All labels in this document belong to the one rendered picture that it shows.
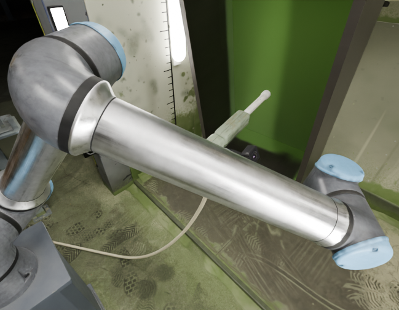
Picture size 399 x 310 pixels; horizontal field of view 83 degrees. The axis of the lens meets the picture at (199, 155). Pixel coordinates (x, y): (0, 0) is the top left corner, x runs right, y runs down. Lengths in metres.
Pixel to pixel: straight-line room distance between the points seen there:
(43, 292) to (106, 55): 0.75
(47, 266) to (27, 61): 0.75
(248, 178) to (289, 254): 1.31
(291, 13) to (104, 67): 0.91
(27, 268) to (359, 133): 2.04
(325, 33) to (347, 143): 1.08
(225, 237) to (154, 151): 1.33
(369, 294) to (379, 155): 0.91
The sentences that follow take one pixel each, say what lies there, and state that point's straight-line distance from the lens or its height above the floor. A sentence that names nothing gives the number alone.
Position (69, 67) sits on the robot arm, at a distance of 0.35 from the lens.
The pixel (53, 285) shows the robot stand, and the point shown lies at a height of 0.64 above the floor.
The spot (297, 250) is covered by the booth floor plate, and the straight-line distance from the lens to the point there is 1.66.
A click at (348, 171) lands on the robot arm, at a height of 1.09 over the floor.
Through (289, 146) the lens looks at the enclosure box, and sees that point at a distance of 1.55.
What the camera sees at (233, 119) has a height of 1.04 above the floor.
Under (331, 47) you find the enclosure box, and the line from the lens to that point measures 1.17.
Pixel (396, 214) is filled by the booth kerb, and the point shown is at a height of 0.11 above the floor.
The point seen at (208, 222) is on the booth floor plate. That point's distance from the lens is 1.65.
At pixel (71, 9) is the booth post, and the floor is 1.25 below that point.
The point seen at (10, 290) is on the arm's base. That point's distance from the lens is 0.96.
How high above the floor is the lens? 1.42
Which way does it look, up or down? 40 degrees down
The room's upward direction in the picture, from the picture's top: straight up
